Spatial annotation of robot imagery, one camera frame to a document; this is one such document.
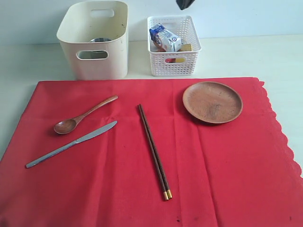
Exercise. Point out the fried chicken piece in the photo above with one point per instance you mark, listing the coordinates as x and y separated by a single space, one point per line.
160 50

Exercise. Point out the brown wooden plate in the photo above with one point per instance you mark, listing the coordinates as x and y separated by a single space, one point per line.
212 102

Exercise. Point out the cream plastic storage bin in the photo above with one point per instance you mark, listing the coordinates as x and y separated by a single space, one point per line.
88 20

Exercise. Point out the brown chopstick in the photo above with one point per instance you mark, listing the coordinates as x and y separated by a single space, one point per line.
165 196
164 177

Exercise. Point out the red grilled sausage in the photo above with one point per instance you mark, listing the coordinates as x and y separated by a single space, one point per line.
170 60

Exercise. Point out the metal table knife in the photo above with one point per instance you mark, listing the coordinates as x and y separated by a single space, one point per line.
84 138

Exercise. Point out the brown wooden spoon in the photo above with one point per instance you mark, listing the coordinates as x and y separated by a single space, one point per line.
68 125

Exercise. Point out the red table cloth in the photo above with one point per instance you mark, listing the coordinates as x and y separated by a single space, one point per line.
238 174

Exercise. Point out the yellow cheese wedge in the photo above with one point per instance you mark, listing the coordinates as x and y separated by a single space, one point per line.
185 48

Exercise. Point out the stainless steel cup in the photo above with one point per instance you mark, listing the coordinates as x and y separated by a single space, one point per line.
100 40

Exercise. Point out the yellow lemon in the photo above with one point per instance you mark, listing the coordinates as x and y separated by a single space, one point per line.
180 60

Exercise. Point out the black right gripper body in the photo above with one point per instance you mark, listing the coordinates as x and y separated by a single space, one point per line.
184 4

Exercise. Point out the blue silver milk carton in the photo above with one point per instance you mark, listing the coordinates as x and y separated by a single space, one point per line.
165 39

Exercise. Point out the white perforated plastic basket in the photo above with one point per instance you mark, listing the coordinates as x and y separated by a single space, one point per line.
184 27

